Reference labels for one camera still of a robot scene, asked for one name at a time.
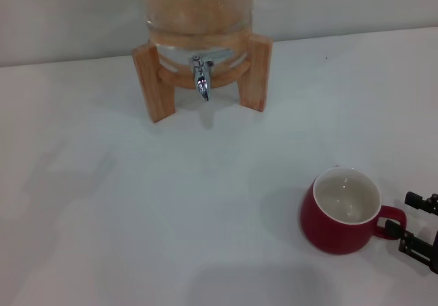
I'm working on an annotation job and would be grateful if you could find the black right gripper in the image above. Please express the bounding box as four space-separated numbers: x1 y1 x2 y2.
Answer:
385 191 438 275

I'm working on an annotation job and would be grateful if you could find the glass water dispenser jar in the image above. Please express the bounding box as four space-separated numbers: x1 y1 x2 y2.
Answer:
142 0 256 73

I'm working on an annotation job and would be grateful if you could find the chrome faucet tap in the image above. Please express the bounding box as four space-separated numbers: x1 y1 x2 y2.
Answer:
189 55 216 103

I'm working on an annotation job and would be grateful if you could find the red ceramic cup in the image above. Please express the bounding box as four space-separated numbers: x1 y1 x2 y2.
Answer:
299 166 409 255

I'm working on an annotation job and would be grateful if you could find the wooden dispenser stand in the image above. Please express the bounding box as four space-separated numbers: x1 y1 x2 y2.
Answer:
131 31 274 124

